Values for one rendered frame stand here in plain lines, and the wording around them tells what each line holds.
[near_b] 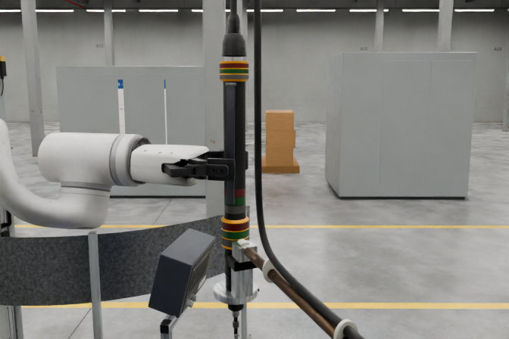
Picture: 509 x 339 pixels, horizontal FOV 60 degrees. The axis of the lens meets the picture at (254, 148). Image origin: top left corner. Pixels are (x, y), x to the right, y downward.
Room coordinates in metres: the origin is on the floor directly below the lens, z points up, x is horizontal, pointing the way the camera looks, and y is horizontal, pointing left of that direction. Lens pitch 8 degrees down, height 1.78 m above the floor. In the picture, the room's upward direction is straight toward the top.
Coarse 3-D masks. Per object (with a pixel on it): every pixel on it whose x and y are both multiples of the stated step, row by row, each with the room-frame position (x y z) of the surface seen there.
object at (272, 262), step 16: (256, 0) 0.58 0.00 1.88; (256, 16) 0.58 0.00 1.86; (256, 32) 0.58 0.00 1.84; (256, 48) 0.58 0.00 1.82; (256, 64) 0.58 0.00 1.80; (256, 80) 0.58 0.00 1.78; (256, 96) 0.58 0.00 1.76; (256, 112) 0.58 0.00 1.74; (256, 128) 0.58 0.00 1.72; (256, 144) 0.58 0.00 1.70; (256, 160) 0.58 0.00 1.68; (256, 176) 0.57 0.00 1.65; (256, 192) 0.57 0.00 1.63; (256, 208) 0.57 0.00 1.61; (272, 256) 0.53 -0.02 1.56; (288, 272) 0.50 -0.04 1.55; (304, 288) 0.46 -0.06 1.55; (320, 304) 0.42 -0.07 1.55; (336, 320) 0.39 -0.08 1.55; (336, 336) 0.38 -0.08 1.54; (352, 336) 0.37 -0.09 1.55
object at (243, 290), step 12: (240, 252) 0.61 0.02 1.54; (228, 264) 0.63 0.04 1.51; (240, 264) 0.61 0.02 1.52; (252, 264) 0.62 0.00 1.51; (240, 276) 0.62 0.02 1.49; (252, 276) 0.63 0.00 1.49; (216, 288) 0.66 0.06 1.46; (240, 288) 0.62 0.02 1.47; (252, 288) 0.63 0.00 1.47; (228, 300) 0.63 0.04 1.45; (240, 300) 0.63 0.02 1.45
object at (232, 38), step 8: (232, 16) 0.66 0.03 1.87; (232, 24) 0.65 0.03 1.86; (232, 32) 0.65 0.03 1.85; (224, 40) 0.65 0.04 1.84; (232, 40) 0.64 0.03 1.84; (240, 40) 0.65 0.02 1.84; (224, 48) 0.65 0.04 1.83; (232, 48) 0.65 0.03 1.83; (240, 48) 0.65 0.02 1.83; (224, 56) 0.67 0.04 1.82; (232, 56) 0.68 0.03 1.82; (240, 56) 0.68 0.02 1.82; (224, 248) 0.66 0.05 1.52; (224, 256) 0.66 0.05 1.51; (224, 264) 0.66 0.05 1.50; (224, 272) 0.66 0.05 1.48; (240, 304) 0.65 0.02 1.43
